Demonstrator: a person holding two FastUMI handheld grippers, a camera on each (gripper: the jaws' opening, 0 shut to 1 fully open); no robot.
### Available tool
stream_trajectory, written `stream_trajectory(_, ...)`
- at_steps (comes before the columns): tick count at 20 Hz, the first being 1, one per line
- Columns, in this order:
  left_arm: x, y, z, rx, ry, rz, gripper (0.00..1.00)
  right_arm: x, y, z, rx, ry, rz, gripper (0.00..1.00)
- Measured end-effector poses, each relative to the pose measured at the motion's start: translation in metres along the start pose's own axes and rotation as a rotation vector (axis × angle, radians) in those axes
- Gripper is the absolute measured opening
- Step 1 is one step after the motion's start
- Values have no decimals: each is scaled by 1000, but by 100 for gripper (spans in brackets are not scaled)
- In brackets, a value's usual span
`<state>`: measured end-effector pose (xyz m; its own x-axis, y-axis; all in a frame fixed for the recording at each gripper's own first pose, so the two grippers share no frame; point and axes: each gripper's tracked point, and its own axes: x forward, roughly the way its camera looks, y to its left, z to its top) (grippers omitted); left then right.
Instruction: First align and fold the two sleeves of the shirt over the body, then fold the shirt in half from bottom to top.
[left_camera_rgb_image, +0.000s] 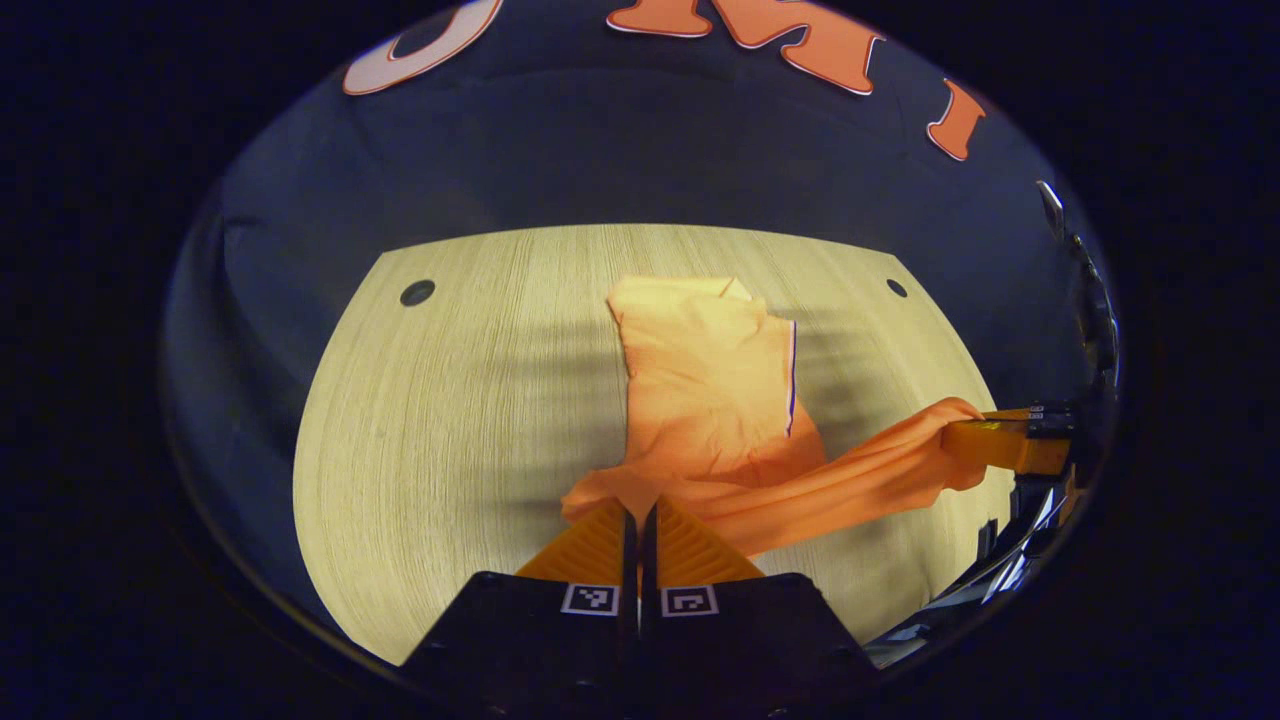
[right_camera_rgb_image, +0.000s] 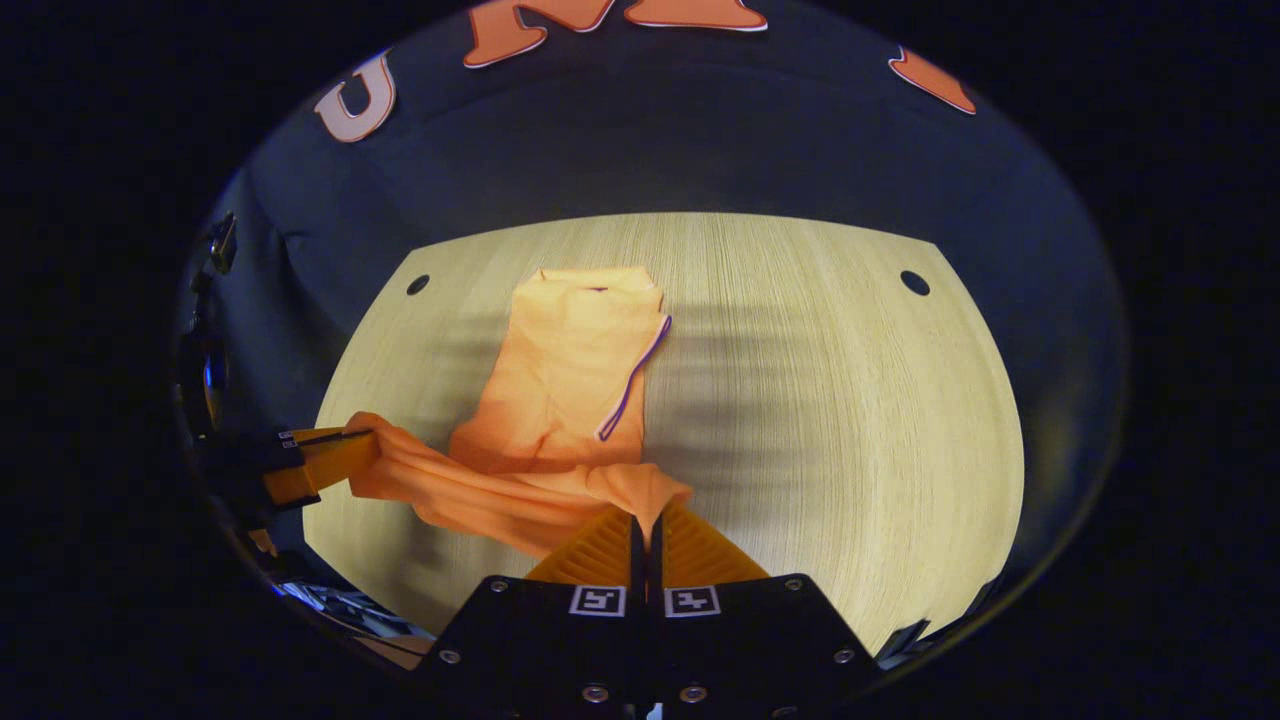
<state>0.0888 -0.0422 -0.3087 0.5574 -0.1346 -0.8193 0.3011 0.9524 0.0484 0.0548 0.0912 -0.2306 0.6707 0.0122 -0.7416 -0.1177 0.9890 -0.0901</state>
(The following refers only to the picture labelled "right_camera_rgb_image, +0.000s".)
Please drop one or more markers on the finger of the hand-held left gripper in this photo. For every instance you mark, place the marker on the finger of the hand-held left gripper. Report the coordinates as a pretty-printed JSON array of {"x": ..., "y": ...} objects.
[{"x": 330, "y": 460}]

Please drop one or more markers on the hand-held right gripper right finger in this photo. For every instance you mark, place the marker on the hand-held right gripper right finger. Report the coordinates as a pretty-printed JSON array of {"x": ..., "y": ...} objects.
[{"x": 662, "y": 650}]

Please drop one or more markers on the orange T-shirt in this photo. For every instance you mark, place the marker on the orange T-shirt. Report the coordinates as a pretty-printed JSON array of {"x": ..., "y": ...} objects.
[{"x": 570, "y": 380}]

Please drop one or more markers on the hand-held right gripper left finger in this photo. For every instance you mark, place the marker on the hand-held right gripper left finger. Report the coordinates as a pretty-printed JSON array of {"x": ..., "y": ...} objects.
[{"x": 636, "y": 650}]

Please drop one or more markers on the pale crumpled sheet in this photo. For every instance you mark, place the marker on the pale crumpled sheet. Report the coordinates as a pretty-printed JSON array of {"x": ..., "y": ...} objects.
[{"x": 350, "y": 610}]

